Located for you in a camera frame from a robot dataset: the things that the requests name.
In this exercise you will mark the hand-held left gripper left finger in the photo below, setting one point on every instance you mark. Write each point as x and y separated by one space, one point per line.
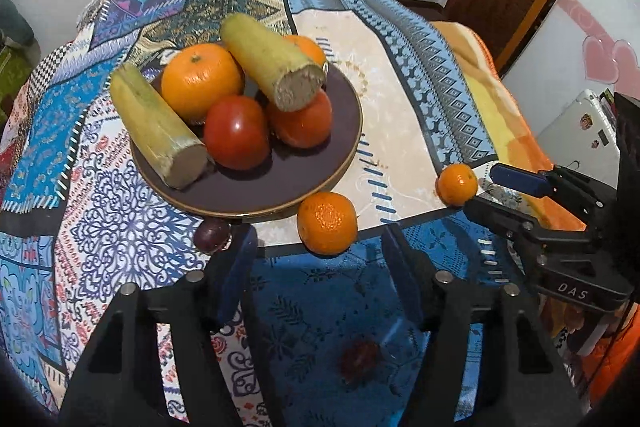
237 268

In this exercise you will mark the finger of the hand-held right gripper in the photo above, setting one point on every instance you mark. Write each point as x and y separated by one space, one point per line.
517 179
500 219

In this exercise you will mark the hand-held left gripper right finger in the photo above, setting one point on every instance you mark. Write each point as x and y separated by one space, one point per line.
400 264

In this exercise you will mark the small mandarin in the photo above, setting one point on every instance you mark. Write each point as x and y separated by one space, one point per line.
327 223
456 184

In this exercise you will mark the dark purple plate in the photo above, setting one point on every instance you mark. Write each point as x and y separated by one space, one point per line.
280 179

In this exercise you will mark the dark red tomato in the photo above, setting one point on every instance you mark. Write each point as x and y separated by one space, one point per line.
305 124

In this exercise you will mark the yellow sugarcane piece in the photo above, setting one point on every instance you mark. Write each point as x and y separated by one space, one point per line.
270 57
150 122

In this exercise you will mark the large orange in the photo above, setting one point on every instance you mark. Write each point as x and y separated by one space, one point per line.
200 79

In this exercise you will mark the medium orange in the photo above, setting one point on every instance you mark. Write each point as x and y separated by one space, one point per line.
310 49

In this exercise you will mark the orange blanket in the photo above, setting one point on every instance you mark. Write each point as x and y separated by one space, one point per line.
510 107

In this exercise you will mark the white case with stickers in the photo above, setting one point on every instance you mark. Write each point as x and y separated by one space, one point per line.
580 132

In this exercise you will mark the white sliding wardrobe door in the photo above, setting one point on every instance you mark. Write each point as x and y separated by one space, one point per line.
565 72

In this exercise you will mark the patchwork printed blanket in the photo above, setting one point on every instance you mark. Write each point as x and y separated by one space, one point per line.
125 227

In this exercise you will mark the pink heart stickers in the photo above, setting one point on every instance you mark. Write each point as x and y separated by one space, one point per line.
607 52

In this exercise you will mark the green patterned bag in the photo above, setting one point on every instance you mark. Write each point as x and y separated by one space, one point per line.
15 82

